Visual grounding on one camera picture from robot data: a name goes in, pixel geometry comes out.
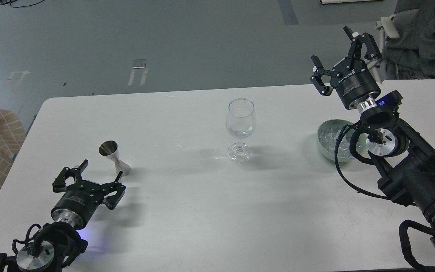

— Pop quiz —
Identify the white office chair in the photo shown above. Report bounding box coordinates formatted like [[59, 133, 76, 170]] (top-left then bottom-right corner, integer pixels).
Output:
[[367, 14, 400, 84]]

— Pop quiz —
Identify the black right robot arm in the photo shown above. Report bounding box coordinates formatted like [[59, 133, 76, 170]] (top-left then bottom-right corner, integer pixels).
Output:
[[310, 26, 435, 272]]

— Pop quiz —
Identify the green bowl of ice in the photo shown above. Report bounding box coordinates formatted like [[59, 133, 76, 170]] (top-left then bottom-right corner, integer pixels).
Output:
[[316, 119, 356, 162]]

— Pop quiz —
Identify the steel cocktail jigger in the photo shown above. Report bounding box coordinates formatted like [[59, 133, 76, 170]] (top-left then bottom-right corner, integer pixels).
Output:
[[99, 141, 131, 177]]

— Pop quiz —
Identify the clear wine glass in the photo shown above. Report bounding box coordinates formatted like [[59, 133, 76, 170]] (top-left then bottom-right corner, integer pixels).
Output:
[[225, 98, 256, 163]]

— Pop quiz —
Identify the person in grey clothes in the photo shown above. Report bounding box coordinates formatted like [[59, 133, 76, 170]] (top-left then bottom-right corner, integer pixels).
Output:
[[384, 0, 435, 79]]

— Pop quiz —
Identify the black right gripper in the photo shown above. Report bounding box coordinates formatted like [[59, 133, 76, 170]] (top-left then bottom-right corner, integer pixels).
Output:
[[310, 26, 382, 110]]

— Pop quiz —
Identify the grey tape on floor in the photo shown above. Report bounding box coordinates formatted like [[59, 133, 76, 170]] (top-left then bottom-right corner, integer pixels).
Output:
[[131, 59, 147, 70]]

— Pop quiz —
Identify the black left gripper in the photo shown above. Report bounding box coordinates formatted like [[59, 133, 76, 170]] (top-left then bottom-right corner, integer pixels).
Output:
[[51, 159, 126, 230]]

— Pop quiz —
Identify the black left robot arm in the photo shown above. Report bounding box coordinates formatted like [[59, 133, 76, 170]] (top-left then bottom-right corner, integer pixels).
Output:
[[0, 160, 131, 272]]

